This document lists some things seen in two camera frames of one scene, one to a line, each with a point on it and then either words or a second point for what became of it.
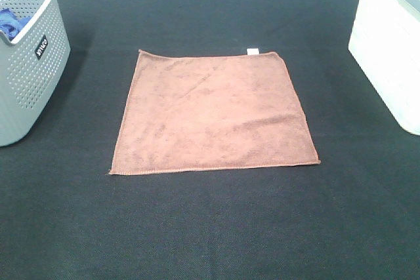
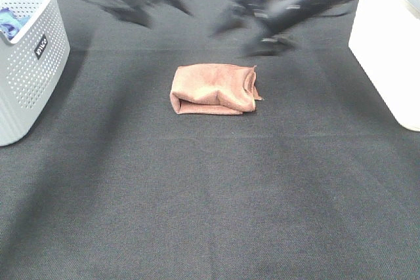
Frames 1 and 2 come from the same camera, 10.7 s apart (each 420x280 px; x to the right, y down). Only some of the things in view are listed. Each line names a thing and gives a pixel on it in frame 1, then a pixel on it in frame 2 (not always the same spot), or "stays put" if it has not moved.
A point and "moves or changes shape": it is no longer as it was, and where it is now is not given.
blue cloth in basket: [12, 24] stays put
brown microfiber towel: [185, 113] moves or changes shape
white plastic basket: [385, 39] stays put
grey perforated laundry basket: [33, 64] stays put
